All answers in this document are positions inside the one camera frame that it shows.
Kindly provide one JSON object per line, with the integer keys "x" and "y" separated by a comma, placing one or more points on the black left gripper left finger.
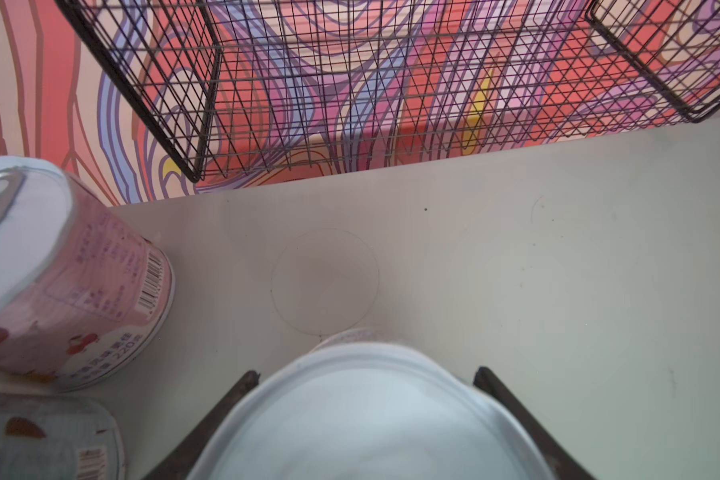
{"x": 179, "y": 462}

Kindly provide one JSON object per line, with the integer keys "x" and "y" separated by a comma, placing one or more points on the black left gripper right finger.
{"x": 563, "y": 465}

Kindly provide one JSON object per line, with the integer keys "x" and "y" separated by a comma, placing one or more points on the brown label can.
{"x": 58, "y": 437}
{"x": 369, "y": 410}

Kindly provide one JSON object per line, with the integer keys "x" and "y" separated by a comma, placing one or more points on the pink label can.
{"x": 81, "y": 292}

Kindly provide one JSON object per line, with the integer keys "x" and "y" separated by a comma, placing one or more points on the black wire basket back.
{"x": 230, "y": 90}

